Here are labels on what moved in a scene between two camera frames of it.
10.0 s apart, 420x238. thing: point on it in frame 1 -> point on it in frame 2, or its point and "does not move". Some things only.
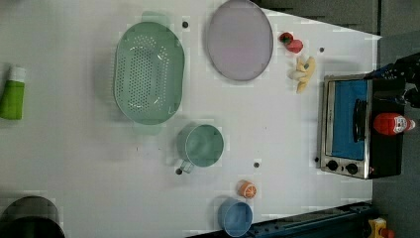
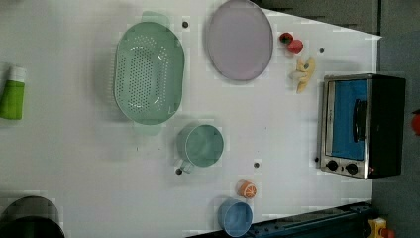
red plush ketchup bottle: [390, 124] -> [415, 121]
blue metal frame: [354, 221] does not move
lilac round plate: [240, 41] does not move
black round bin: [30, 217] does not move
